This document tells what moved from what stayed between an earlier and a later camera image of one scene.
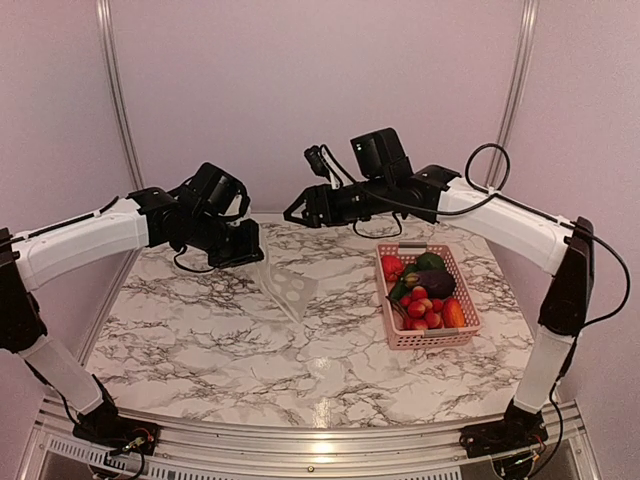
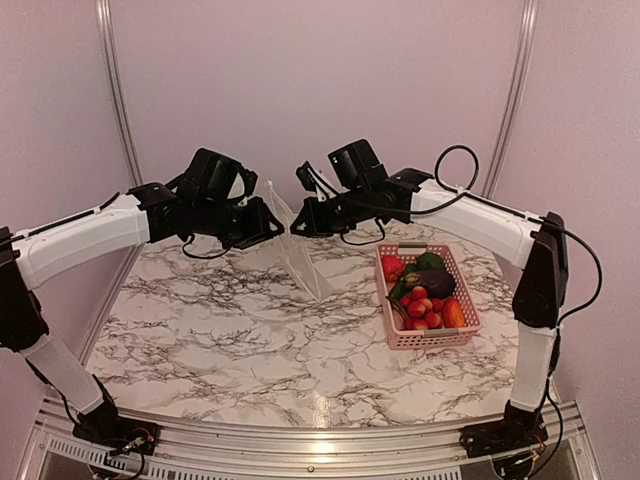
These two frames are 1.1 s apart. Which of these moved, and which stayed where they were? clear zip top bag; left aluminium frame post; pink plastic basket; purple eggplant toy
Moved: clear zip top bag
Stayed: purple eggplant toy; left aluminium frame post; pink plastic basket
